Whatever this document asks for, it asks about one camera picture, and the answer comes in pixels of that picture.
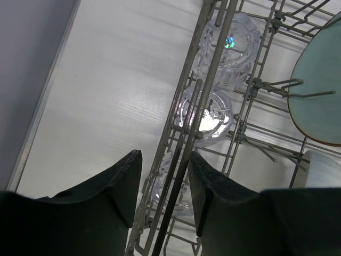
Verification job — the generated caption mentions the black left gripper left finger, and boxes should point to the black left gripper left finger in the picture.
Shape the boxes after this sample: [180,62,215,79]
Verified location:
[1,150,143,255]

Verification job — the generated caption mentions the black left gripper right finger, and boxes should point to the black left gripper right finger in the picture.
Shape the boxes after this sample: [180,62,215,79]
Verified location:
[188,152,340,255]

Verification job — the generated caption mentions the grey wire dish rack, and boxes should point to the grey wire dish rack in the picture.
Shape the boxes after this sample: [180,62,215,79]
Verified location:
[125,1,340,255]

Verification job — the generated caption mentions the clear faceted glass near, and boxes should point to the clear faceted glass near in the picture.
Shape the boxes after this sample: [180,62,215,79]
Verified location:
[150,152,194,217]

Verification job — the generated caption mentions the clear faceted glass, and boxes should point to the clear faceted glass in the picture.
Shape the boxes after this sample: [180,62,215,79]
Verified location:
[192,13,261,91]
[150,152,194,217]
[174,87,234,147]

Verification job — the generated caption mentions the clear faceted glass middle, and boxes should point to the clear faceted glass middle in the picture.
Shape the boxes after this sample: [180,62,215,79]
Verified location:
[174,87,234,147]

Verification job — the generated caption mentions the teal floral plate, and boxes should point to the teal floral plate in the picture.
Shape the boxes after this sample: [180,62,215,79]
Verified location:
[287,13,340,147]

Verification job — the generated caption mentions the clear faceted glass far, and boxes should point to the clear faceted glass far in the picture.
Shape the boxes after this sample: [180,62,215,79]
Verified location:
[192,13,261,91]

